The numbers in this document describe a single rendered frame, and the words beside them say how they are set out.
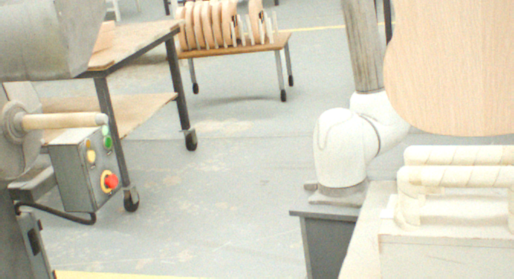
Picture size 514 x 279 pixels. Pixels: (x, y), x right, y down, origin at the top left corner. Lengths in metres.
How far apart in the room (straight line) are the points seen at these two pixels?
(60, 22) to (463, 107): 0.79
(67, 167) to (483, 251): 1.09
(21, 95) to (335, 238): 1.05
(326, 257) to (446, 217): 1.04
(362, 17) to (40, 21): 1.15
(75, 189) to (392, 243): 0.95
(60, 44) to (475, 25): 0.77
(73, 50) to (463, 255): 0.76
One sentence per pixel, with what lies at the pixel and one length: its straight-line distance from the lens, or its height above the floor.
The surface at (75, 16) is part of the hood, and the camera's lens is 1.29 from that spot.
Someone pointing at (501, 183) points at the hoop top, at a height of 1.19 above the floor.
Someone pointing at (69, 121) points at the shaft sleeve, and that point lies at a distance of 1.48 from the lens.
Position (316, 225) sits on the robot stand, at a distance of 2.13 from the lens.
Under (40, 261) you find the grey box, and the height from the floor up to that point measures 0.78.
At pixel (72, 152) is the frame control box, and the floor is 1.10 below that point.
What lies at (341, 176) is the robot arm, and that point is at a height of 0.79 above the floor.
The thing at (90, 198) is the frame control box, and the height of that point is 0.96.
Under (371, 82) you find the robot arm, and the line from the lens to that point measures 2.17.
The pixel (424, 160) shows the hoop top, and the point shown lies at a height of 1.19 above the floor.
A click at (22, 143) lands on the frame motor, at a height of 1.20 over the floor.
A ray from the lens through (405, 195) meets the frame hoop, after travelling 1.10.
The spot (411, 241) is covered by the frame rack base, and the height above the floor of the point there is 1.09.
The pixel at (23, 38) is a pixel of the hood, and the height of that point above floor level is 1.47.
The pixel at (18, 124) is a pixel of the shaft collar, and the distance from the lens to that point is 1.55.
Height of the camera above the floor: 1.67
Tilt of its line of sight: 21 degrees down
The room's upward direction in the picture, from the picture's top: 9 degrees counter-clockwise
